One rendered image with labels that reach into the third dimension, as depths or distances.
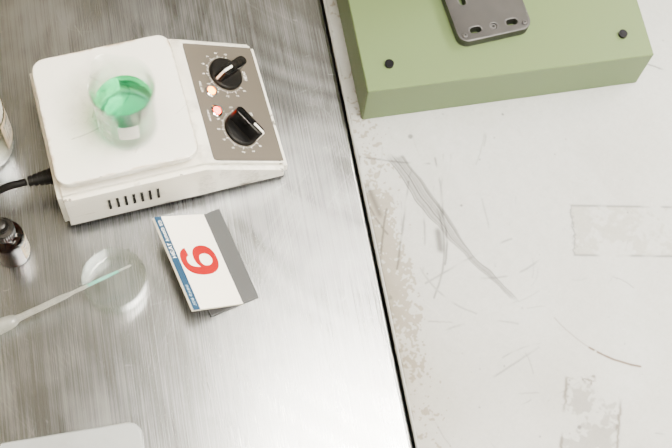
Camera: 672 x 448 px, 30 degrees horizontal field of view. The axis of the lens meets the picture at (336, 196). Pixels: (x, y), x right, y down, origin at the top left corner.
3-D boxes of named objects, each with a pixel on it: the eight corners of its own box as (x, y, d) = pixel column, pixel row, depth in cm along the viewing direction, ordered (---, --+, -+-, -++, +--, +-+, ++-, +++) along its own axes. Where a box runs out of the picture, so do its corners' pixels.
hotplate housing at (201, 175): (251, 56, 118) (252, 12, 111) (288, 180, 113) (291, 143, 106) (14, 107, 114) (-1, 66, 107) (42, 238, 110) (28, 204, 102)
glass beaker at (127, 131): (174, 132, 105) (169, 88, 98) (121, 168, 104) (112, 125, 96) (132, 81, 107) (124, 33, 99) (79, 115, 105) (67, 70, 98)
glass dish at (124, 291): (157, 301, 108) (156, 293, 106) (97, 325, 107) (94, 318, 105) (134, 246, 110) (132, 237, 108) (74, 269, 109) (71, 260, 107)
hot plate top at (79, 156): (168, 36, 109) (167, 31, 108) (201, 158, 105) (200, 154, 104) (30, 66, 107) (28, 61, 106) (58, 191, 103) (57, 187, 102)
